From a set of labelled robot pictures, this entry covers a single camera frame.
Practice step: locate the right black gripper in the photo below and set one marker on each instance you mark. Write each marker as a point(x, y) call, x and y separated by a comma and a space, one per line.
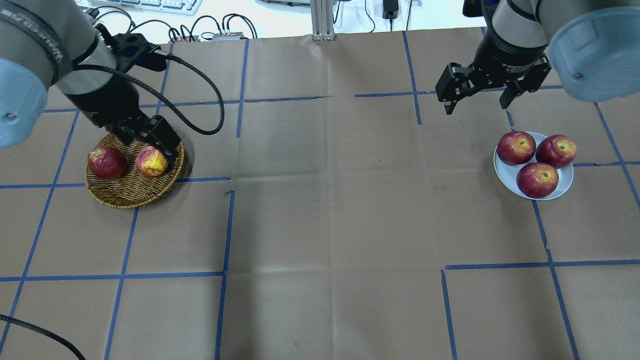
point(509, 56)

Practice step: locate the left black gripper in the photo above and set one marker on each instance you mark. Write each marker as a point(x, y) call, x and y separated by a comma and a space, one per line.
point(106, 107)

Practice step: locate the yellow-red apple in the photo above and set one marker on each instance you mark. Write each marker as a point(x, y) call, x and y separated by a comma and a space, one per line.
point(151, 163)

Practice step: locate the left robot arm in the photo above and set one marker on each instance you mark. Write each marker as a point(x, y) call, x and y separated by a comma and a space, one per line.
point(53, 43)

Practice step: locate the brown wicker basket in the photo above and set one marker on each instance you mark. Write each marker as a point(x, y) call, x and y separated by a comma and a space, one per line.
point(132, 189)

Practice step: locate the red apple on plate left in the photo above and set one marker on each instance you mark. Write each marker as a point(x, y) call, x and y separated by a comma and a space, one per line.
point(516, 148)

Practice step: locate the red apple on plate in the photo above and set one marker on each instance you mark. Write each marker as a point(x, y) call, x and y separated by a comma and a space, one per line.
point(557, 151)
point(537, 180)
point(516, 148)

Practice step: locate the dark red apple in basket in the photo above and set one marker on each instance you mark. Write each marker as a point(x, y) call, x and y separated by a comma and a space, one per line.
point(106, 162)

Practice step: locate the light blue plate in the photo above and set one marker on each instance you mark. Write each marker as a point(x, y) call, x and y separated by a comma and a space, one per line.
point(507, 173)

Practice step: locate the red apple on plate back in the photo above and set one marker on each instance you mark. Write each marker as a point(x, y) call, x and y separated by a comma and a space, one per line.
point(557, 151)

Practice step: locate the red apple on plate front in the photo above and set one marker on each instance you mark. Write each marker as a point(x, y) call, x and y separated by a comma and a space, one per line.
point(537, 180)

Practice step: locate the black power adapter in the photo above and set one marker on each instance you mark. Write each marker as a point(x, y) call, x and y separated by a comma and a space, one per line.
point(390, 9)

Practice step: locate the white keyboard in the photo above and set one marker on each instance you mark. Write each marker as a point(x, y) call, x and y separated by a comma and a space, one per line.
point(181, 7)

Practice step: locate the aluminium frame post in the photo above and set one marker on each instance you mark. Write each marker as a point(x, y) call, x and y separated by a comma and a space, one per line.
point(322, 20)

